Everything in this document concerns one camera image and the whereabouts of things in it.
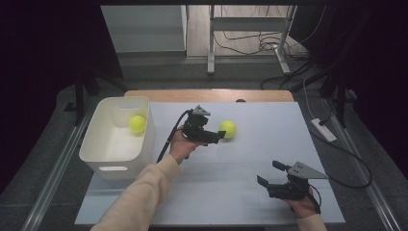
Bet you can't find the metal floor rail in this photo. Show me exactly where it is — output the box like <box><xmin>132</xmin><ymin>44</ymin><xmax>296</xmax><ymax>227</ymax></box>
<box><xmin>20</xmin><ymin>105</ymin><xmax>97</xmax><ymax>231</ymax></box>
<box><xmin>323</xmin><ymin>98</ymin><xmax>408</xmax><ymax>231</ymax></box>

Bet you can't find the tangle of floor cables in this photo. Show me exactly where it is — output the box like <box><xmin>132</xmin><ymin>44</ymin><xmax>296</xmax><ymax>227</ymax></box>
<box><xmin>213</xmin><ymin>5</ymin><xmax>325</xmax><ymax>91</ymax></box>

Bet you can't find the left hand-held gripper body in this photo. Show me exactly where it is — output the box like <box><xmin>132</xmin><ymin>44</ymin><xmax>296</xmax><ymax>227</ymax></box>
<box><xmin>181</xmin><ymin>104</ymin><xmax>213</xmax><ymax>144</ymax></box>

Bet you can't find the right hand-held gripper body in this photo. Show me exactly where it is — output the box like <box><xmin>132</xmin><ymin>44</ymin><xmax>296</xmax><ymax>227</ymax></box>
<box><xmin>266</xmin><ymin>161</ymin><xmax>329</xmax><ymax>200</ymax></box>

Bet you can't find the person's left hand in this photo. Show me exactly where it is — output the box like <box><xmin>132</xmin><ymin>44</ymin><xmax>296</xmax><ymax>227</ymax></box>
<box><xmin>168</xmin><ymin>125</ymin><xmax>208</xmax><ymax>166</ymax></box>

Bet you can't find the white power strip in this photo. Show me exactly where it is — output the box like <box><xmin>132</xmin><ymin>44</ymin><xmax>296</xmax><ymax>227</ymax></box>
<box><xmin>310</xmin><ymin>117</ymin><xmax>338</xmax><ymax>143</ymax></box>

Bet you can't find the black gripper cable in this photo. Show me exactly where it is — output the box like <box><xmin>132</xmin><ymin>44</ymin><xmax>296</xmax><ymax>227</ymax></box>
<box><xmin>156</xmin><ymin>109</ymin><xmax>193</xmax><ymax>164</ymax></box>
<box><xmin>308</xmin><ymin>184</ymin><xmax>322</xmax><ymax>216</ymax></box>

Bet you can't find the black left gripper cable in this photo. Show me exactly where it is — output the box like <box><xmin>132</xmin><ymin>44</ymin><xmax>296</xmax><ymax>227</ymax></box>
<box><xmin>156</xmin><ymin>109</ymin><xmax>193</xmax><ymax>164</ymax></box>

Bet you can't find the white metal desk frame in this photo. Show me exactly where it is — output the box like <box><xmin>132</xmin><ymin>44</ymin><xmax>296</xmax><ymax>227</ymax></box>
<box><xmin>207</xmin><ymin>4</ymin><xmax>297</xmax><ymax>76</ymax></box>

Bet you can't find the black tripod stand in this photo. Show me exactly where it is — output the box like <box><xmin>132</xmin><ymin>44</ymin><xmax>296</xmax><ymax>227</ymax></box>
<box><xmin>64</xmin><ymin>66</ymin><xmax>129</xmax><ymax>127</ymax></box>

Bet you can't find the white plastic bin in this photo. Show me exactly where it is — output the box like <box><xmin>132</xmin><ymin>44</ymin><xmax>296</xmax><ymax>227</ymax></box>
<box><xmin>78</xmin><ymin>95</ymin><xmax>156</xmax><ymax>180</ymax></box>

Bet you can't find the person's right hand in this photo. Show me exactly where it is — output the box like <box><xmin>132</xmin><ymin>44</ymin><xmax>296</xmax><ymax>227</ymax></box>
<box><xmin>282</xmin><ymin>188</ymin><xmax>321</xmax><ymax>219</ymax></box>

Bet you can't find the black power cable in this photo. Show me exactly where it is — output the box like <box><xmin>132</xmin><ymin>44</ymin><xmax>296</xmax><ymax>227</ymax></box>
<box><xmin>309</xmin><ymin>128</ymin><xmax>373</xmax><ymax>190</ymax></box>

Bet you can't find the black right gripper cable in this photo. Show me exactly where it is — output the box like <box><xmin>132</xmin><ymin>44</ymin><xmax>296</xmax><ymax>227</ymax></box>
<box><xmin>308</xmin><ymin>184</ymin><xmax>322</xmax><ymax>216</ymax></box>

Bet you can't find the yellow tennis ball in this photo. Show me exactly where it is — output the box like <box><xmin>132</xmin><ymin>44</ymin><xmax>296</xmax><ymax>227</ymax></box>
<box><xmin>218</xmin><ymin>119</ymin><xmax>238</xmax><ymax>140</ymax></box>
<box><xmin>128</xmin><ymin>115</ymin><xmax>147</xmax><ymax>135</ymax></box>

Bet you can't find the white cabinet panel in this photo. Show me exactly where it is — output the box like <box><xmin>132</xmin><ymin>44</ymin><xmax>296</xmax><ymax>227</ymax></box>
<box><xmin>100</xmin><ymin>4</ymin><xmax>189</xmax><ymax>54</ymax></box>

